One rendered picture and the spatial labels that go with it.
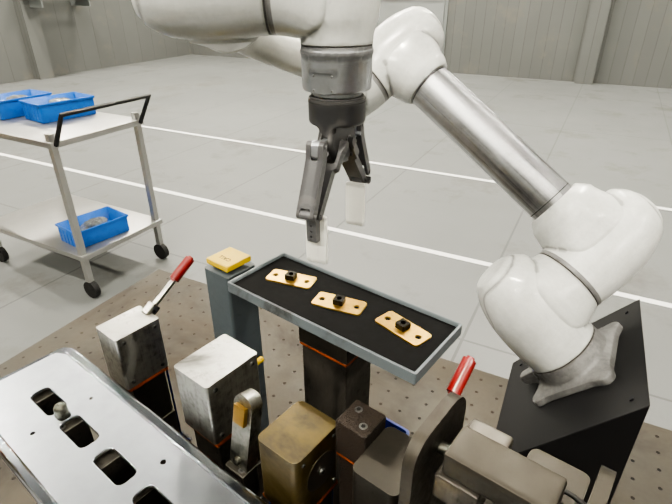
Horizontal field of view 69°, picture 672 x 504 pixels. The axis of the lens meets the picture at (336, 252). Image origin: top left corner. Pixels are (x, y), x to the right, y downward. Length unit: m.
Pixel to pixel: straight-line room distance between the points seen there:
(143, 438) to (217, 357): 0.17
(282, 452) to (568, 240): 0.68
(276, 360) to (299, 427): 0.70
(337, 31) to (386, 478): 0.53
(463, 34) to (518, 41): 1.09
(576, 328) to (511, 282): 0.15
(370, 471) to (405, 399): 0.64
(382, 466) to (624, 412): 0.47
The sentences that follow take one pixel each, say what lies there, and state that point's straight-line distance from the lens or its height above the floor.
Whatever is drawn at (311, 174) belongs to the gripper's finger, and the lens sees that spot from 0.62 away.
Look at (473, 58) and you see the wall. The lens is 11.16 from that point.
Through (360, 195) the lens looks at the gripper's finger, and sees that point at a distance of 0.77.
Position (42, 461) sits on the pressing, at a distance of 0.89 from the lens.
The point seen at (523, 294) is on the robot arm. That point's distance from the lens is 1.03.
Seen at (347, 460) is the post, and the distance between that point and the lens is 0.73.
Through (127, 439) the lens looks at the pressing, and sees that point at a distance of 0.87.
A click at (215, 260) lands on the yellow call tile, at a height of 1.16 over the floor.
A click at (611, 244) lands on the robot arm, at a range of 1.08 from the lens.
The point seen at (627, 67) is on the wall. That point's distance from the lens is 10.88.
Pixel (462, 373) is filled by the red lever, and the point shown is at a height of 1.15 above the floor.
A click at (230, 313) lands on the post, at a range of 0.96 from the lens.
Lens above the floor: 1.61
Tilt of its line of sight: 28 degrees down
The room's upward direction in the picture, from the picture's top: straight up
